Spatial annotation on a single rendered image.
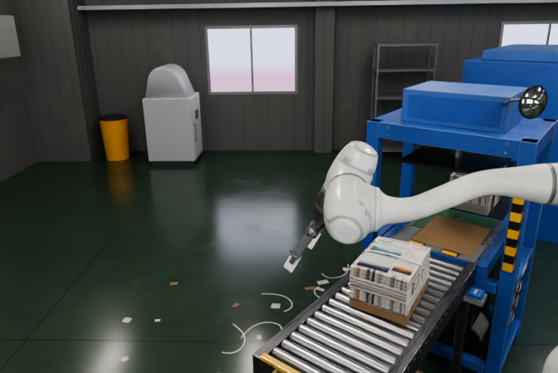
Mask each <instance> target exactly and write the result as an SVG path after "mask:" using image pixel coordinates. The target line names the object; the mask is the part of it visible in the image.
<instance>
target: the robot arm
mask: <svg viewBox="0 0 558 373"><path fill-rule="evenodd" d="M377 162H378V154H377V152H376V151H375V150H374V149H373V148H372V147H371V146H370V145H368V144H366V143H365V142H361V141H351V142H350V143H349V144H348V145H347V146H346V147H345V148H344V149H343V150H342V151H341V152H340V153H339V154H338V155H337V156H336V158H335V160H334V162H333V163H332V165H331V167H330V169H329V171H328V173H327V175H326V179H325V183H324V184H323V185H322V188H321V190H320V192H319V193H318V195H317V196H316V203H315V205H314V207H313V209H312V211H311V212H312V215H313V217H314V219H315V220H314V219H312V221H311V223H310V226H309V227H308V228H307V230H306V232H305V233H304V235H303V236H302V237H301V239H300V241H299V242H298V244H297V245H296V246H295V248H294V249H293V250H292V251H291V250H290V252H291V253H290V256H289V258H288V259H287V260H286V263H285V264H284V266H283V267H284V268H285V269H287V270H288V271H289V272H293V270H294V268H295V267H296V265H297V264H298V262H299V261H300V259H301V255H302V254H303V253H304V251H305V250H306V248H307V247H308V248H309V249H312V248H313V247H314V245H315V244H316V241H317V240H318V238H319V237H320V236H321V233H322V234H324V232H325V230H323V229H324V228H326V229H327V231H328V232H329V234H330V235H331V237H332V238H333V239H334V240H336V241H338V242H340V243H344V244H354V243H358V242H359V241H361V240H362V239H363V238H365V237H366V236H367V235H368V233H372V232H377V231H378V230H379V229H380V228H381V227H382V226H384V225H386V224H390V223H405V222H410V221H414V220H418V219H421V218H426V217H428V216H431V215H433V214H436V213H439V212H442V211H444V210H446V209H450V208H452V207H454V206H457V205H459V204H462V203H465V202H467V201H469V200H472V199H476V198H479V197H482V196H488V195H501V196H507V197H512V198H516V199H524V200H527V201H531V202H535V203H539V204H548V205H554V206H558V163H548V164H533V165H527V166H519V167H511V168H502V169H488V170H483V171H478V172H475V173H471V174H467V175H464V176H463V177H460V178H458V179H455V180H452V181H450V182H448V183H446V184H443V185H440V186H438V187H436V188H434V189H430V190H429V191H427V192H424V193H422V194H419V195H416V196H413V197H408V198H394V197H390V196H388V195H386V194H384V193H383V192H382V191H381V190H380V189H379V188H377V187H374V186H372V185H370V184H371V182H372V179H373V174H374V172H375V170H376V166H377ZM542 373H558V346H557V347H556V348H555V349H554V350H553V351H552V352H551V353H550V354H549V355H548V357H547V358H546V362H545V364H544V367H543V371H542Z"/></svg>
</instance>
